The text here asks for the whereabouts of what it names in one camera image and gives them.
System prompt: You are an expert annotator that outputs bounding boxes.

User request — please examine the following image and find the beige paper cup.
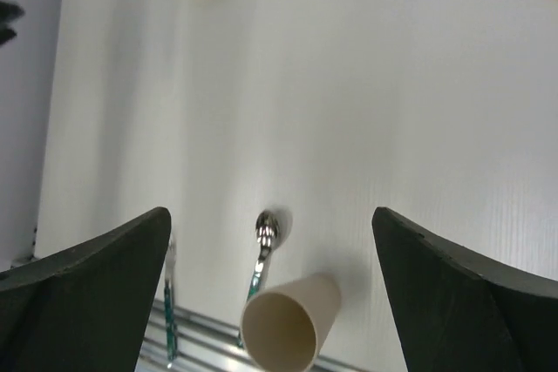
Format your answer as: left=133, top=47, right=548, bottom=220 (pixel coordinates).
left=240, top=274, right=342, bottom=372

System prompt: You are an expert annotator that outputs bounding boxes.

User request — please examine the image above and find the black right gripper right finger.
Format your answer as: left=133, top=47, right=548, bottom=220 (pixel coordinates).
left=371, top=207, right=557, bottom=371

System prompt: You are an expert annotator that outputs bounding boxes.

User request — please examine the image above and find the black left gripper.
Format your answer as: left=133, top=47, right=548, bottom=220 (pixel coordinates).
left=0, top=0, right=24, bottom=46

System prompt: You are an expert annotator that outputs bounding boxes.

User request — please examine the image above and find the silver fork green handle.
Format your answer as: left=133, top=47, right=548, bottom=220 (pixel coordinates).
left=164, top=235, right=178, bottom=369

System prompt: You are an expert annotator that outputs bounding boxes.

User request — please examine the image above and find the aluminium rail frame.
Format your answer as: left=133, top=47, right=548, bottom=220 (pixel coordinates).
left=8, top=254, right=406, bottom=372

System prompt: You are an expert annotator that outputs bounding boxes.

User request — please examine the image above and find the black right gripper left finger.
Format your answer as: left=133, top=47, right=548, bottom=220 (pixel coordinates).
left=1, top=207, right=171, bottom=371

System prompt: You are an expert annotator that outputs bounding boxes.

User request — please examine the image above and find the silver spoon green handle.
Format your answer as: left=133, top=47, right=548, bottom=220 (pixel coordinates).
left=236, top=210, right=279, bottom=349

